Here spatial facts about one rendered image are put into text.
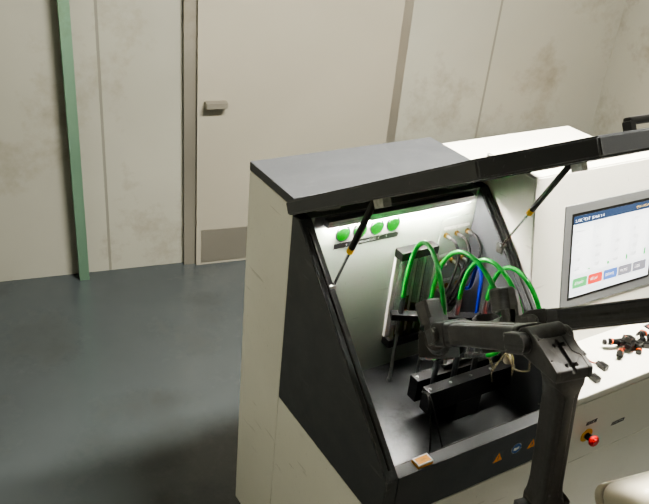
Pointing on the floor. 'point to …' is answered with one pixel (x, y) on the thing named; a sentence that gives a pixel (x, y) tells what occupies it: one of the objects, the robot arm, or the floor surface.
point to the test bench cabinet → (303, 468)
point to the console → (645, 171)
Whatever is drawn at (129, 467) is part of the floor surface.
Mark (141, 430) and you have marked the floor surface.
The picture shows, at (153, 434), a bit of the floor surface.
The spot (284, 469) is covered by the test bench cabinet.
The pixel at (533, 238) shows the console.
